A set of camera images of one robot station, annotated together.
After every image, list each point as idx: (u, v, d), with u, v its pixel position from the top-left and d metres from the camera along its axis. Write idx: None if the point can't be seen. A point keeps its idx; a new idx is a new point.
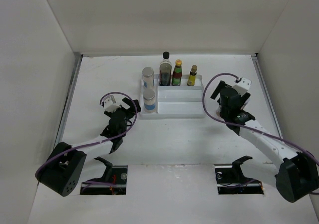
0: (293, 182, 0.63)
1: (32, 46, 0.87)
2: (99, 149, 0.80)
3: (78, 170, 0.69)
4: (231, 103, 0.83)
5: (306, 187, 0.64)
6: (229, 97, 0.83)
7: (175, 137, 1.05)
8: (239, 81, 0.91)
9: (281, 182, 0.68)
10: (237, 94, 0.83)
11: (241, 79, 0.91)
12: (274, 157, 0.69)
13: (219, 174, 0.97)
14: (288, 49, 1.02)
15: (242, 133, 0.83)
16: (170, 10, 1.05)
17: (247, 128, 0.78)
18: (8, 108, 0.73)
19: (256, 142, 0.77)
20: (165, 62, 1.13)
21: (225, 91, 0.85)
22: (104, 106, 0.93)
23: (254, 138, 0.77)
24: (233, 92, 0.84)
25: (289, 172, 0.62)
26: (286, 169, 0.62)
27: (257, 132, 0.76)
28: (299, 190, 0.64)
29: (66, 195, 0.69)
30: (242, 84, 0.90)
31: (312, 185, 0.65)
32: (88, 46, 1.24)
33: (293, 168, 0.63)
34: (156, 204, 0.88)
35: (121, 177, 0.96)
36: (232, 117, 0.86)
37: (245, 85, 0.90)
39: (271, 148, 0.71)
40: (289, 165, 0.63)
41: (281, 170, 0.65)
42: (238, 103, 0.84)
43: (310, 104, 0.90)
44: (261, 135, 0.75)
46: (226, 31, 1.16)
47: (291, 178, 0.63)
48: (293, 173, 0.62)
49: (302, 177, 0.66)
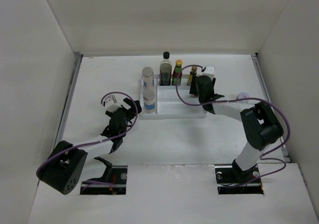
0: (256, 127, 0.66)
1: (32, 47, 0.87)
2: (100, 148, 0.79)
3: (79, 169, 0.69)
4: (205, 88, 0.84)
5: (271, 132, 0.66)
6: (202, 82, 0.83)
7: (174, 137, 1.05)
8: (204, 69, 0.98)
9: (248, 134, 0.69)
10: (209, 78, 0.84)
11: (206, 67, 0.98)
12: (238, 113, 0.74)
13: (219, 174, 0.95)
14: (288, 49, 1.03)
15: (217, 111, 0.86)
16: (170, 10, 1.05)
17: (217, 101, 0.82)
18: (8, 109, 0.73)
19: (226, 111, 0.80)
20: (165, 62, 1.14)
21: (198, 77, 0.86)
22: (105, 106, 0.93)
23: (223, 108, 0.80)
24: (205, 76, 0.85)
25: (249, 117, 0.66)
26: (245, 116, 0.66)
27: (224, 101, 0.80)
28: (264, 134, 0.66)
29: (67, 193, 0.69)
30: (208, 71, 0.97)
31: (275, 129, 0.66)
32: (88, 46, 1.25)
33: (252, 113, 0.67)
34: (155, 205, 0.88)
35: (121, 177, 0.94)
36: (207, 99, 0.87)
37: (211, 71, 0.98)
39: (235, 107, 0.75)
40: (247, 111, 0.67)
41: (244, 121, 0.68)
42: (212, 86, 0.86)
43: (310, 104, 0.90)
44: (227, 103, 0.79)
46: (226, 31, 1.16)
47: (252, 123, 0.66)
48: (252, 118, 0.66)
49: (265, 124, 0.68)
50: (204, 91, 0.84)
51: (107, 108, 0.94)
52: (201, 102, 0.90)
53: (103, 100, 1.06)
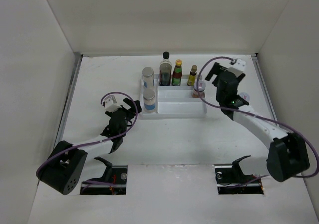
0: (284, 162, 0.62)
1: (32, 48, 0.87)
2: (100, 148, 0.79)
3: (79, 169, 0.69)
4: (228, 89, 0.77)
5: (296, 168, 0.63)
6: (227, 82, 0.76)
7: (174, 137, 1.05)
8: (234, 63, 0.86)
9: (272, 163, 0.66)
10: (236, 79, 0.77)
11: (237, 60, 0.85)
12: (264, 137, 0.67)
13: (219, 174, 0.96)
14: (288, 48, 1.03)
15: (236, 119, 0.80)
16: (170, 10, 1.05)
17: (241, 111, 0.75)
18: (8, 109, 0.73)
19: (249, 125, 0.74)
20: (165, 62, 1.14)
21: (223, 76, 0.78)
22: (105, 106, 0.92)
23: (246, 121, 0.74)
24: (232, 76, 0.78)
25: (278, 151, 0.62)
26: (276, 148, 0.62)
27: (249, 115, 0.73)
28: (289, 169, 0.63)
29: (67, 193, 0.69)
30: (237, 65, 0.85)
31: (303, 167, 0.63)
32: (89, 46, 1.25)
33: (283, 146, 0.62)
34: (155, 205, 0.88)
35: (121, 177, 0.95)
36: (227, 102, 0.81)
37: (241, 67, 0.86)
39: (262, 129, 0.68)
40: (278, 143, 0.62)
41: (271, 151, 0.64)
42: (236, 89, 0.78)
43: (310, 104, 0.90)
44: (253, 118, 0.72)
46: (226, 31, 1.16)
47: (281, 156, 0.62)
48: (282, 152, 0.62)
49: (293, 158, 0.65)
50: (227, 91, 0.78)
51: (107, 108, 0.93)
52: (220, 103, 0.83)
53: (103, 100, 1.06)
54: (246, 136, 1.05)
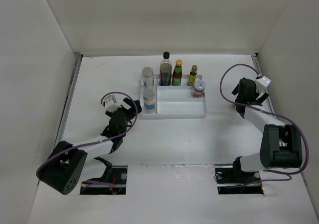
0: (274, 145, 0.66)
1: (32, 48, 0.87)
2: (100, 148, 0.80)
3: (79, 169, 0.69)
4: (245, 90, 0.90)
5: (286, 157, 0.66)
6: (245, 84, 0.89)
7: (174, 137, 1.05)
8: (259, 78, 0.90)
9: (263, 149, 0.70)
10: (253, 82, 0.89)
11: (262, 76, 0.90)
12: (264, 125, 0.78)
13: (219, 174, 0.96)
14: (288, 48, 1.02)
15: (246, 116, 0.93)
16: (170, 10, 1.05)
17: (250, 106, 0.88)
18: (7, 109, 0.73)
19: (255, 119, 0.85)
20: (165, 62, 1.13)
21: (243, 79, 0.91)
22: (105, 106, 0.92)
23: (253, 115, 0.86)
24: (250, 80, 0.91)
25: (271, 133, 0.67)
26: (269, 129, 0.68)
27: (256, 109, 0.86)
28: (277, 155, 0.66)
29: (67, 193, 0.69)
30: (261, 81, 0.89)
31: (292, 158, 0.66)
32: (89, 46, 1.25)
33: (276, 131, 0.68)
34: (155, 204, 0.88)
35: (121, 177, 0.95)
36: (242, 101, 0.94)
37: (265, 83, 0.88)
39: (263, 118, 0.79)
40: (271, 126, 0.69)
41: (264, 134, 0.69)
42: (253, 92, 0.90)
43: (310, 104, 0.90)
44: (259, 112, 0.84)
46: (226, 31, 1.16)
47: (272, 139, 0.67)
48: (274, 134, 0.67)
49: (285, 148, 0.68)
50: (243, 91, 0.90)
51: (107, 108, 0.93)
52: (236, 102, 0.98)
53: (103, 100, 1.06)
54: (246, 136, 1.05)
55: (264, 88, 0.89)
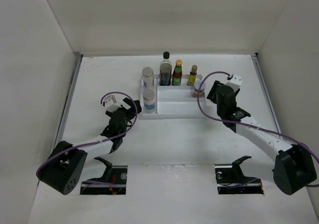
0: (292, 175, 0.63)
1: (32, 47, 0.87)
2: (100, 148, 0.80)
3: (78, 169, 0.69)
4: (227, 101, 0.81)
5: (302, 179, 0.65)
6: (225, 95, 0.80)
7: (174, 137, 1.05)
8: (231, 78, 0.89)
9: (279, 175, 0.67)
10: (231, 91, 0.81)
11: (233, 76, 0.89)
12: (270, 151, 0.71)
13: (219, 174, 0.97)
14: (288, 48, 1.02)
15: (239, 130, 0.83)
16: (170, 10, 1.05)
17: (243, 124, 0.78)
18: (7, 109, 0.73)
19: (252, 137, 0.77)
20: (165, 62, 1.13)
21: (220, 89, 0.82)
22: (104, 106, 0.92)
23: (249, 133, 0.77)
24: (228, 89, 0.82)
25: (285, 164, 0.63)
26: (282, 162, 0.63)
27: (252, 127, 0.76)
28: (297, 182, 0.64)
29: (67, 193, 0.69)
30: (234, 81, 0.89)
31: (309, 176, 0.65)
32: (89, 46, 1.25)
33: (289, 159, 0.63)
34: (154, 205, 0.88)
35: (121, 177, 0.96)
36: (228, 114, 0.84)
37: (238, 82, 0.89)
39: (266, 141, 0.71)
40: (284, 157, 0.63)
41: (277, 164, 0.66)
42: (234, 100, 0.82)
43: (311, 103, 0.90)
44: (256, 130, 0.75)
46: (226, 31, 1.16)
47: (288, 169, 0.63)
48: (289, 166, 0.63)
49: (299, 169, 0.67)
50: (226, 103, 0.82)
51: (107, 108, 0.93)
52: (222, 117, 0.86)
53: (103, 100, 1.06)
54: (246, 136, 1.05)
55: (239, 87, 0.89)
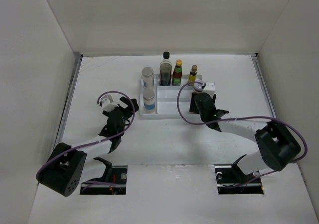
0: (274, 148, 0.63)
1: (32, 47, 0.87)
2: (99, 148, 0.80)
3: (78, 170, 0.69)
4: (206, 105, 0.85)
5: (287, 151, 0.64)
6: (202, 100, 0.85)
7: (174, 137, 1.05)
8: (204, 86, 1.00)
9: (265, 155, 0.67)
10: (207, 95, 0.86)
11: (206, 83, 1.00)
12: (249, 134, 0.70)
13: (219, 174, 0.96)
14: (288, 48, 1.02)
15: (223, 128, 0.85)
16: (170, 10, 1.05)
17: (224, 120, 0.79)
18: (7, 109, 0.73)
19: (234, 129, 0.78)
20: (165, 62, 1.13)
21: (197, 96, 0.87)
22: (102, 106, 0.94)
23: (231, 126, 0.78)
24: (204, 94, 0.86)
25: (263, 139, 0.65)
26: (261, 137, 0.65)
27: (231, 119, 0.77)
28: (281, 154, 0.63)
29: (68, 195, 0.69)
30: (208, 87, 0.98)
31: (293, 147, 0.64)
32: (89, 46, 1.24)
33: (267, 134, 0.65)
34: (154, 205, 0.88)
35: (121, 177, 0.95)
36: (210, 117, 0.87)
37: (211, 87, 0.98)
39: (245, 126, 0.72)
40: (263, 133, 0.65)
41: (258, 143, 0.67)
42: (212, 103, 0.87)
43: (311, 103, 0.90)
44: (235, 121, 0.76)
46: (226, 31, 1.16)
47: (268, 144, 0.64)
48: (267, 140, 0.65)
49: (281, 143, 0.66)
50: (205, 108, 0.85)
51: (104, 108, 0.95)
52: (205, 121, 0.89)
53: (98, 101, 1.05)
54: None
55: (213, 92, 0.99)
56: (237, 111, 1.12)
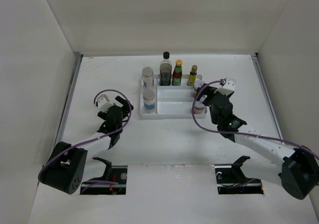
0: (300, 180, 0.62)
1: (32, 47, 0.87)
2: (98, 145, 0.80)
3: (80, 168, 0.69)
4: (225, 113, 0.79)
5: (311, 181, 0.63)
6: (223, 107, 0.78)
7: (174, 137, 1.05)
8: (224, 83, 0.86)
9: (286, 181, 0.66)
10: (229, 102, 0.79)
11: (226, 80, 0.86)
12: (273, 158, 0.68)
13: (219, 174, 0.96)
14: (288, 48, 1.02)
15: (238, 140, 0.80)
16: (170, 10, 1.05)
17: (242, 133, 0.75)
18: (7, 109, 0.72)
19: (252, 146, 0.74)
20: (165, 62, 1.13)
21: (217, 101, 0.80)
22: (98, 106, 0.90)
23: (249, 142, 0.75)
24: (225, 101, 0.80)
25: (291, 170, 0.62)
26: (289, 168, 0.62)
27: (251, 136, 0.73)
28: (306, 185, 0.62)
29: (72, 193, 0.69)
30: (227, 86, 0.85)
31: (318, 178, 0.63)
32: (89, 46, 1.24)
33: (295, 165, 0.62)
34: (155, 205, 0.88)
35: (121, 177, 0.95)
36: (226, 125, 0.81)
37: (232, 87, 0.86)
39: (269, 149, 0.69)
40: (291, 163, 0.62)
41: (283, 170, 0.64)
42: (231, 111, 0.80)
43: (311, 103, 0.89)
44: (256, 139, 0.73)
46: (226, 31, 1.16)
47: (295, 175, 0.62)
48: (295, 171, 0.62)
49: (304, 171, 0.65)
50: (223, 115, 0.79)
51: (101, 108, 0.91)
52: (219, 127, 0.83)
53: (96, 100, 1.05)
54: None
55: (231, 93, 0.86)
56: (237, 111, 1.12)
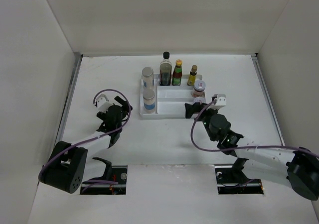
0: (309, 182, 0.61)
1: (32, 47, 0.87)
2: (98, 144, 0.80)
3: (81, 167, 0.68)
4: (224, 132, 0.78)
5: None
6: (222, 128, 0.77)
7: (174, 137, 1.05)
8: (216, 100, 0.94)
9: (297, 185, 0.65)
10: (226, 121, 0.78)
11: (218, 97, 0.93)
12: (277, 165, 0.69)
13: (219, 174, 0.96)
14: (288, 48, 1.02)
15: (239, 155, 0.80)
16: (170, 10, 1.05)
17: (241, 148, 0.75)
18: (7, 109, 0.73)
19: (254, 157, 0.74)
20: (165, 62, 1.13)
21: (215, 121, 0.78)
22: (98, 106, 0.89)
23: (250, 155, 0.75)
24: (223, 120, 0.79)
25: (297, 174, 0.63)
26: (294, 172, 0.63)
27: (251, 149, 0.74)
28: (316, 185, 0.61)
29: (73, 191, 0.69)
30: (219, 102, 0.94)
31: None
32: (89, 46, 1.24)
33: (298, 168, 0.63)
34: (154, 204, 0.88)
35: (121, 177, 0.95)
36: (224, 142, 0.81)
37: (223, 102, 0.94)
39: (270, 157, 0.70)
40: (295, 168, 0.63)
41: (291, 176, 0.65)
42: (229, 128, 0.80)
43: (311, 103, 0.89)
44: (255, 150, 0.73)
46: (226, 31, 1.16)
47: (302, 178, 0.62)
48: (301, 174, 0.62)
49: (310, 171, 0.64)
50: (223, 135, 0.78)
51: (100, 108, 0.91)
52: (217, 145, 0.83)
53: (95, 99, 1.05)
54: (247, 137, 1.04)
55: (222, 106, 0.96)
56: (237, 111, 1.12)
